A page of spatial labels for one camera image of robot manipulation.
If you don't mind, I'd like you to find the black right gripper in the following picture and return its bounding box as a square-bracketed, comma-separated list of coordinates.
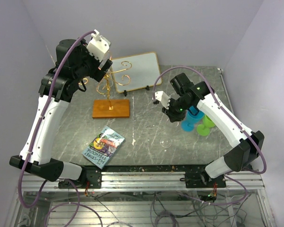
[162, 96, 192, 122]

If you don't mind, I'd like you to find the clear ribbed wine glass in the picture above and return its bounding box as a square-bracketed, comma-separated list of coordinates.
[98, 51, 112, 70]

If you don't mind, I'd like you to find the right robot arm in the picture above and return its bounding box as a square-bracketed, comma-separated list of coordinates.
[154, 73, 265, 187]

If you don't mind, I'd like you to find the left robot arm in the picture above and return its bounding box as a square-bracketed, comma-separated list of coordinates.
[9, 37, 112, 188]

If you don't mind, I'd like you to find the clear wine glass on table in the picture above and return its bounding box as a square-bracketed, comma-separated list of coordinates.
[148, 135, 172, 149]

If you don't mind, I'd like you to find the wooden rack base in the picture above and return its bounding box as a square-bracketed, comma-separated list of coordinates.
[92, 99, 130, 119]

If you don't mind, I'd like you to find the blue plastic goblet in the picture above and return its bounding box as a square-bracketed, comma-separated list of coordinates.
[181, 106, 204, 132]

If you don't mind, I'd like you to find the green plastic goblet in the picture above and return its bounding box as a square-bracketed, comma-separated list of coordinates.
[196, 115, 215, 136]

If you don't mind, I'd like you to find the gold framed whiteboard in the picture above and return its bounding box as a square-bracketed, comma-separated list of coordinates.
[112, 52, 160, 95]

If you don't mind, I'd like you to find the colourful treehouse book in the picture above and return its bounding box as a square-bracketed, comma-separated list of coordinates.
[82, 126, 125, 169]

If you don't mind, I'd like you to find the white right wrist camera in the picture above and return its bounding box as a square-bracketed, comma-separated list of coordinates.
[153, 91, 170, 110]

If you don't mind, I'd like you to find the gold wire glass rack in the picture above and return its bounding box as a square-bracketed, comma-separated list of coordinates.
[78, 54, 132, 108]

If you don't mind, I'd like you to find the aluminium rail frame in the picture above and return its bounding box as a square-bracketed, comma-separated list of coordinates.
[6, 166, 276, 227]

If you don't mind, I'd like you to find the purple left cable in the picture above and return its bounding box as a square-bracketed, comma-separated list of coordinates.
[18, 30, 102, 227]

